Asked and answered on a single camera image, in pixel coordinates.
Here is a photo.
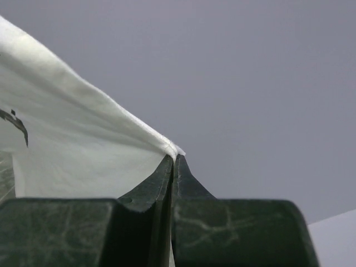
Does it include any white garment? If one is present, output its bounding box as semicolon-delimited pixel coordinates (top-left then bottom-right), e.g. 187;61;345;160
1;18;183;198

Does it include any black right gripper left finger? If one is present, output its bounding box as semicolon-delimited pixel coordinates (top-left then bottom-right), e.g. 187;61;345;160
1;155;174;266

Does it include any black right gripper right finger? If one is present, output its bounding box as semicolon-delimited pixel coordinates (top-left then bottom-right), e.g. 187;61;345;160
171;155;319;266

